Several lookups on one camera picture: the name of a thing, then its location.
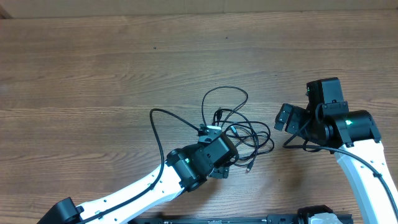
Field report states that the black USB cable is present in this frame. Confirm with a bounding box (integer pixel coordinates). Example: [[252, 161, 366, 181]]
[[201, 86, 275, 174]]

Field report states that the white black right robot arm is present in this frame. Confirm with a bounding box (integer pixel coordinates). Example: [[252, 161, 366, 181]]
[[275, 77, 397, 223]]

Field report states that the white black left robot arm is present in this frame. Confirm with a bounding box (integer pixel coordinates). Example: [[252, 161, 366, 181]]
[[38, 134, 238, 224]]

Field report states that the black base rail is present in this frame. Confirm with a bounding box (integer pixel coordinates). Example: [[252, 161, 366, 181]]
[[129, 205, 354, 224]]

